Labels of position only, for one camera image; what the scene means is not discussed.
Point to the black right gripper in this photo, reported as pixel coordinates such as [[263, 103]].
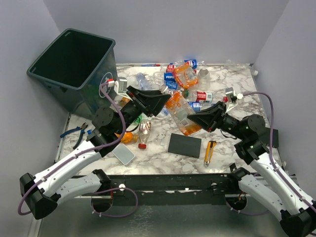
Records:
[[210, 118]]

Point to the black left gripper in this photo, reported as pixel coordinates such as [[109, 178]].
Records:
[[150, 101]]

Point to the blue label clear bottle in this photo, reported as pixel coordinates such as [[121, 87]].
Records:
[[198, 106]]

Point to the red label clear bottle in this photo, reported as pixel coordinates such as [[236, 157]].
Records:
[[204, 97]]

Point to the red cap clear bottle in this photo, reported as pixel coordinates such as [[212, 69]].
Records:
[[144, 133]]

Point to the crushed orange label bottle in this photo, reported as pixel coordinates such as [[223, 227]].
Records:
[[179, 109]]

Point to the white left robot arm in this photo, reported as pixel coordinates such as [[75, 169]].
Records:
[[43, 192]]

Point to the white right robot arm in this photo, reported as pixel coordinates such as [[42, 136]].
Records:
[[294, 209]]

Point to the dark green plastic bin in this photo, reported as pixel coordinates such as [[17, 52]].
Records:
[[72, 68]]

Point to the green plastic bottle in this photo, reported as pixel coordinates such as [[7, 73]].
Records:
[[138, 120]]

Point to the pepsi bottle upper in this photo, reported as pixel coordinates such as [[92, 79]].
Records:
[[160, 77]]

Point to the pepsi bottle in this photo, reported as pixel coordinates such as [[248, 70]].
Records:
[[194, 63], [160, 77]]

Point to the blue label bottle middle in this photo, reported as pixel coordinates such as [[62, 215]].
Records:
[[171, 85]]

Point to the yellow utility knife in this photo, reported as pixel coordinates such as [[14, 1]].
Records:
[[209, 152]]

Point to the clear crushed water bottle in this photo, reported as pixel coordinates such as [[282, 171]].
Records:
[[143, 83]]

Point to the small orange juice bottle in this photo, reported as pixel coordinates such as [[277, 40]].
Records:
[[124, 101]]

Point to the black rectangular box centre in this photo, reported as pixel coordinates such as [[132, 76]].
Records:
[[184, 145]]

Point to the red label bottle at back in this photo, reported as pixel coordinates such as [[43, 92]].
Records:
[[167, 68]]

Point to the big orange bottle at back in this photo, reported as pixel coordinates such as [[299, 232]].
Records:
[[185, 76]]

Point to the orange juice bottle lying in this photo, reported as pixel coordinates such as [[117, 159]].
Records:
[[129, 137]]

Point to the pepsi bottle at back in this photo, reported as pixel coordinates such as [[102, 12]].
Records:
[[194, 63]]

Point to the white grey rectangular case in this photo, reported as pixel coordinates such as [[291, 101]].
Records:
[[123, 154]]

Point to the black box right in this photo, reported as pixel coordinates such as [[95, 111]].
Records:
[[275, 139]]

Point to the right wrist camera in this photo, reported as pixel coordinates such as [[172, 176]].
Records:
[[232, 98]]

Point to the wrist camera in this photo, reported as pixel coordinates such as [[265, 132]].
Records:
[[232, 98], [119, 85]]

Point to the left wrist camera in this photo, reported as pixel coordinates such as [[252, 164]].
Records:
[[119, 85]]

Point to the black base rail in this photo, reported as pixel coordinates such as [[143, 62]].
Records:
[[173, 189]]

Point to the blue handled pliers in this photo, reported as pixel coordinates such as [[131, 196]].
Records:
[[78, 128]]

